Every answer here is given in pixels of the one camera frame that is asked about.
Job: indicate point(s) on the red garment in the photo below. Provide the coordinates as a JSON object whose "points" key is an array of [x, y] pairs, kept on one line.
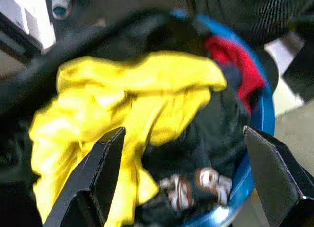
{"points": [[240, 62]]}

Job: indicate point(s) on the yellow garment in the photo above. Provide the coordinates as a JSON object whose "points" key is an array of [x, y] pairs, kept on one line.
{"points": [[98, 101]]}

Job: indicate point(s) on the black standing fan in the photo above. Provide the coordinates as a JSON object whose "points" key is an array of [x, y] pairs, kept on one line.
{"points": [[269, 13]]}

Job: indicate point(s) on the blue plastic basin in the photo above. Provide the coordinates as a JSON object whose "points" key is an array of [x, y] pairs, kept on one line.
{"points": [[267, 111]]}

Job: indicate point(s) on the black garment with white print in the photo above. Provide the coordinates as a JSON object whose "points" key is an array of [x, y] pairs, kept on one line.
{"points": [[208, 143]]}

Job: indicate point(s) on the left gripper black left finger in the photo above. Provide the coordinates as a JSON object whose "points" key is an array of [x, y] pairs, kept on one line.
{"points": [[83, 187]]}

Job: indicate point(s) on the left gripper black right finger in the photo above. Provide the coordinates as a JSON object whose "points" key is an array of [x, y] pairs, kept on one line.
{"points": [[277, 182]]}

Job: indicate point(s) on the white slipper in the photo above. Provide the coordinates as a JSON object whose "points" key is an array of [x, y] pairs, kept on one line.
{"points": [[60, 3]]}

